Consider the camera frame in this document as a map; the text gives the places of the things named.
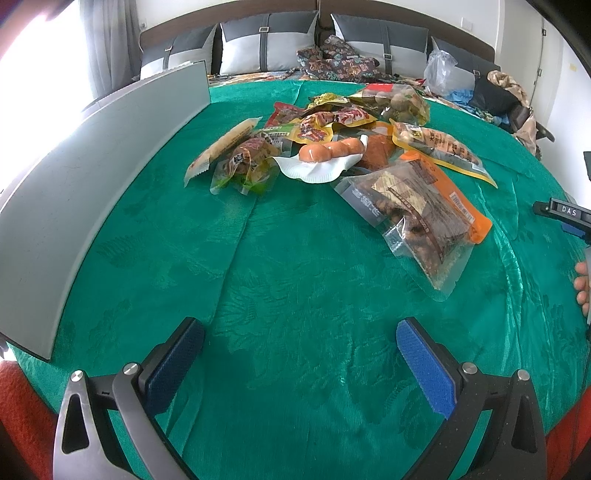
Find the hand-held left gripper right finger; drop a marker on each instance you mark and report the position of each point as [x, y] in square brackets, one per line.
[425, 364]

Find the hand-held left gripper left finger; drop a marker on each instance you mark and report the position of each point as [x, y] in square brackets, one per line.
[175, 364]

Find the orange-edged clear peanut packet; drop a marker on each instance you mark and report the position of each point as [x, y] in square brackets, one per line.
[425, 217]

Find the yellow-edged clear snack packet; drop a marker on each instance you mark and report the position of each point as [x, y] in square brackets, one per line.
[438, 147]

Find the white cardboard box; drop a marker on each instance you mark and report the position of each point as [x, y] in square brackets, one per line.
[92, 184]

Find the clear brown tofu packet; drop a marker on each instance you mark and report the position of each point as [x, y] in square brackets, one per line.
[244, 166]

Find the long beige cracker packet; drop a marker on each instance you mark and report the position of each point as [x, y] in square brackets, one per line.
[221, 150]

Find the white tray sausage packet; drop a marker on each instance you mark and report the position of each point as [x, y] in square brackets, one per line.
[318, 166]

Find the green label snack packet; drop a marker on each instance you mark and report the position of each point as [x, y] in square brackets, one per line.
[277, 136]

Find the red and yellow packet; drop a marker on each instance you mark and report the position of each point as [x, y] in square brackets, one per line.
[316, 129]

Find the yellow snack packet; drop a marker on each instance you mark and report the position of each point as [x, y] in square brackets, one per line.
[325, 99]

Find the dark red snack packet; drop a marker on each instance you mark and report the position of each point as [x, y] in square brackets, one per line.
[286, 113]

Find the person's right hand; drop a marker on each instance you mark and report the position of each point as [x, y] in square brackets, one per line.
[584, 286]

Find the dark chair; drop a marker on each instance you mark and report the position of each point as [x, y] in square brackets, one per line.
[535, 129]

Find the black cloth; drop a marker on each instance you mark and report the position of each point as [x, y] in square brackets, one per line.
[494, 97]

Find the blue cloth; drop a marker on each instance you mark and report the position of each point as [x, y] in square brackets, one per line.
[457, 99]

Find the grey and white pillow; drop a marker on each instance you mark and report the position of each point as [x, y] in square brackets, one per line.
[268, 41]
[173, 55]
[466, 60]
[381, 39]

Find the clear plastic bag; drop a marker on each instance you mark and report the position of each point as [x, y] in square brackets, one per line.
[438, 69]

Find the folded floral quilt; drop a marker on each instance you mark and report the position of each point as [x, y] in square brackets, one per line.
[341, 60]

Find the grey curtain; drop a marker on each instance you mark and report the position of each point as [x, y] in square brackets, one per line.
[108, 41]

